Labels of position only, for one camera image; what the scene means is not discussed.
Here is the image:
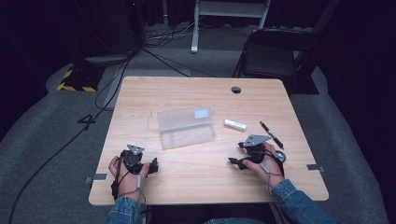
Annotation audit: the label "black folding chair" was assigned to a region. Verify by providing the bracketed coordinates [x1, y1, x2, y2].
[232, 27, 322, 96]

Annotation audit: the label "grey tape strip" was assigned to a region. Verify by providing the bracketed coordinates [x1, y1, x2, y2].
[84, 173, 108, 185]
[305, 163, 326, 174]

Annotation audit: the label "hand-held gripper cable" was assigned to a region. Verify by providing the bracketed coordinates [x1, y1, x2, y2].
[259, 148, 286, 198]
[110, 156, 148, 206]

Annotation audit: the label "black yellow striped base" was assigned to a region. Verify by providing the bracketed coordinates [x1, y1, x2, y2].
[56, 63, 106, 93]

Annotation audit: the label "black pen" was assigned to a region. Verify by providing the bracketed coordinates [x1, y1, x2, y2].
[259, 120, 285, 150]

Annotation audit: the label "left hand-held gripper cable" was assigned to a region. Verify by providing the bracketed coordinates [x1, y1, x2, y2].
[110, 156, 148, 206]

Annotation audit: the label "person's right hand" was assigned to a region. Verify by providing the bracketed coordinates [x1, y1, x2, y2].
[242, 142, 286, 189]

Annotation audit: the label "right hand-held gripper cable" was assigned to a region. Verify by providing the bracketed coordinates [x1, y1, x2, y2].
[259, 148, 286, 198]

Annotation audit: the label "tangled floor cables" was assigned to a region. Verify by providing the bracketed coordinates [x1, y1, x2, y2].
[143, 21, 201, 49]

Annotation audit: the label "black equipment stand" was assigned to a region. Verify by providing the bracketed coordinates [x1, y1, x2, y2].
[74, 0, 146, 65]

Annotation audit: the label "white eraser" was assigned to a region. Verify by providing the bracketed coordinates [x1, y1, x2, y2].
[223, 119, 248, 132]

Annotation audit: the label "person's denim lap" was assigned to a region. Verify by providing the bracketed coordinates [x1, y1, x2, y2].
[203, 217, 265, 224]

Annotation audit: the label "long black floor cable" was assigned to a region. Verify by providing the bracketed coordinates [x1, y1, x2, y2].
[7, 49, 138, 224]

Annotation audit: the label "person's left hand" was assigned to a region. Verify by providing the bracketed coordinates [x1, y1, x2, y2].
[107, 155, 151, 202]

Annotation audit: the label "thin black floor cable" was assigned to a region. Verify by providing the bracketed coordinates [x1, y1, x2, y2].
[141, 46, 217, 78]

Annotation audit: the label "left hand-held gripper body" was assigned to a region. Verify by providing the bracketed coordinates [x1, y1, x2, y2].
[120, 144, 152, 175]

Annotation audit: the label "white metal stand frame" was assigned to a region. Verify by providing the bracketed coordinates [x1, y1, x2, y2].
[190, 0, 272, 55]

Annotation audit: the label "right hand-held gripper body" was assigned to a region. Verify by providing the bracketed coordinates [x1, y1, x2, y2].
[237, 133, 273, 164]

